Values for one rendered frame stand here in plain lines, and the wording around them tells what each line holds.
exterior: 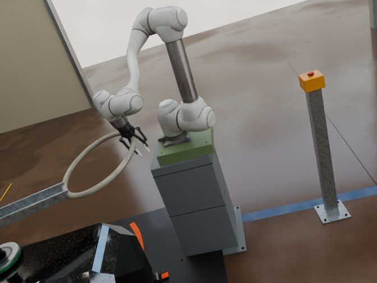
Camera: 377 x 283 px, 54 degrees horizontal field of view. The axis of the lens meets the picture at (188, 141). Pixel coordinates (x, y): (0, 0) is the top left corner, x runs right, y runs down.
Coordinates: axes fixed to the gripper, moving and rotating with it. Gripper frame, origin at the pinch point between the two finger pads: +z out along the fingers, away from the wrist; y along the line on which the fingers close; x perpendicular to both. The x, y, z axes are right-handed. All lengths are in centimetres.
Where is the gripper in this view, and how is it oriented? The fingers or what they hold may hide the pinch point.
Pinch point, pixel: (142, 150)
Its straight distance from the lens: 209.0
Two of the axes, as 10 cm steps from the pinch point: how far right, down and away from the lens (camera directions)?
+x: 2.8, 4.3, -8.6
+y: -8.2, 5.7, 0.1
